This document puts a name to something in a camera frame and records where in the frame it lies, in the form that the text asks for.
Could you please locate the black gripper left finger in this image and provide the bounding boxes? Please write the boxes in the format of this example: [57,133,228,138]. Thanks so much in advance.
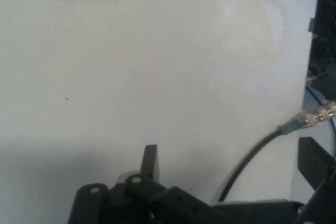
[67,144,237,224]

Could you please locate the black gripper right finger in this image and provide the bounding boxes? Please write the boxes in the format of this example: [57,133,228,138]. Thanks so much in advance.
[293,136,336,224]

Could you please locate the black cable with metal connector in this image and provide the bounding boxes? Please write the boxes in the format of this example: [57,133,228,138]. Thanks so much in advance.
[217,100,336,204]

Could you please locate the thin blue cable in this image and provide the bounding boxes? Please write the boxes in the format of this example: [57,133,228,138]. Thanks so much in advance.
[304,84,336,158]

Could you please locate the black equipment frame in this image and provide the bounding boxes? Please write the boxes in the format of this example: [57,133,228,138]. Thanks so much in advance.
[306,0,336,96]

